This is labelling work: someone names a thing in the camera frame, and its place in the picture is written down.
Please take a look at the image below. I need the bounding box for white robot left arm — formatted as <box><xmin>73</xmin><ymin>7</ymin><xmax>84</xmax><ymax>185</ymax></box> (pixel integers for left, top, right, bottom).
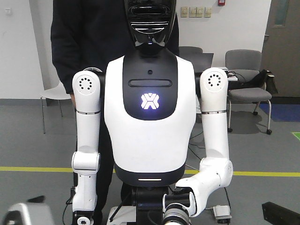
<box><xmin>71</xmin><ymin>69</ymin><xmax>101</xmax><ymax>225</ymax></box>

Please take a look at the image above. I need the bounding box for white black humanoid robot body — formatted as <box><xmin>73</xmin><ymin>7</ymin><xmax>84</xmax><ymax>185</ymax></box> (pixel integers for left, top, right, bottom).
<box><xmin>104</xmin><ymin>0</ymin><xmax>196</xmax><ymax>225</ymax></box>

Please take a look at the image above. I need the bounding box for white plastic chair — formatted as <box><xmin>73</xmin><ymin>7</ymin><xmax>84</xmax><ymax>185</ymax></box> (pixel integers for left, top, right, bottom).
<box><xmin>40</xmin><ymin>82</ymin><xmax>71</xmax><ymax>134</ymax></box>

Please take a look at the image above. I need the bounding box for person in dark sweater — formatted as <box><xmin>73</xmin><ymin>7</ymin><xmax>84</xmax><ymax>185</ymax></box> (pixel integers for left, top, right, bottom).
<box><xmin>51</xmin><ymin>0</ymin><xmax>179</xmax><ymax>225</ymax></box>

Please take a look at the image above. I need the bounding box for grey office chair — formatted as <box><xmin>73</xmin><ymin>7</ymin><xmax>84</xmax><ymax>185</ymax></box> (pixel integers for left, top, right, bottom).
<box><xmin>225</xmin><ymin>49</ymin><xmax>272</xmax><ymax>135</ymax></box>

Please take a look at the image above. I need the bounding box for black own gripper part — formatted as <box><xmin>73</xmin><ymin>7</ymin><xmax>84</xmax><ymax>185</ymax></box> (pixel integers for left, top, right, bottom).
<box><xmin>262</xmin><ymin>202</ymin><xmax>300</xmax><ymax>225</ymax></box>

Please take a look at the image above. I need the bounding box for grey own robot wrist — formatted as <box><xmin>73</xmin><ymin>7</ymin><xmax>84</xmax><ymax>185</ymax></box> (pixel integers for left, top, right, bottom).
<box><xmin>1</xmin><ymin>195</ymin><xmax>55</xmax><ymax>225</ymax></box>

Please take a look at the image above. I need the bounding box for grey foot pedal switch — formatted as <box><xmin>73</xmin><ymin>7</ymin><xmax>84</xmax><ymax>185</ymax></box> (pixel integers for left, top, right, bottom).
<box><xmin>213</xmin><ymin>205</ymin><xmax>232</xmax><ymax>220</ymax></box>

